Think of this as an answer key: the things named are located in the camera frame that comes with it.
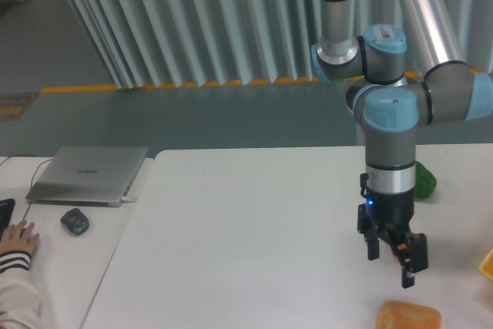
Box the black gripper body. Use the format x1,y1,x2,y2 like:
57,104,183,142
357,173,414,243

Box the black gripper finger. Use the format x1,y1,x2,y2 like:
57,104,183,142
364,233,380,260
390,233,428,288

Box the orange triangular bread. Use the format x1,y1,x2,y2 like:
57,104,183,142
375,300,442,329

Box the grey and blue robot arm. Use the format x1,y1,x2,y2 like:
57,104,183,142
311,0,492,288

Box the cream sleeved forearm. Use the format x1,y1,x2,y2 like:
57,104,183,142
1,250,42,328

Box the person's hand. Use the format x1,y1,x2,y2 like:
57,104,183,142
1,220,40,257

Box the green bell pepper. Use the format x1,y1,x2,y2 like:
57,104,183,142
414,161,438,200

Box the white laptop plug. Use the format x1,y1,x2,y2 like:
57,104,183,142
122,196,138,204

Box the silver closed laptop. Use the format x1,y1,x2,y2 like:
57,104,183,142
25,146,148,207

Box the dark grey earbuds case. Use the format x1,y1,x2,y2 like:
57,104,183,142
60,208,90,237

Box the white corrugated folding screen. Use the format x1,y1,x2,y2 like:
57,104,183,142
48,0,493,89

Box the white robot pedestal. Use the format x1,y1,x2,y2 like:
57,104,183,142
346,78,369,146

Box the black mouse cable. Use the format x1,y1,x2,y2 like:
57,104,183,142
0,153,55,226

